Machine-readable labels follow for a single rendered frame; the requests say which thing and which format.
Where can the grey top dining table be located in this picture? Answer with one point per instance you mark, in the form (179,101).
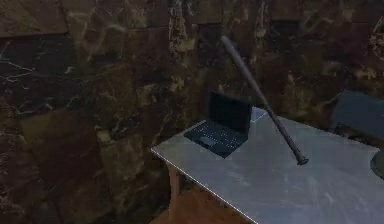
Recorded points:
(266,180)

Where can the black open laptop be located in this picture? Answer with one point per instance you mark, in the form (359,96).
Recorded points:
(223,128)

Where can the dark grey baseball bat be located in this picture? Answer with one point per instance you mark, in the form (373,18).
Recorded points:
(256,93)

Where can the dark grey chair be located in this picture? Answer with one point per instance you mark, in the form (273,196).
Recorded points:
(361,115)

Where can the dark round dish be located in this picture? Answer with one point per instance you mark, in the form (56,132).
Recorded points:
(379,165)

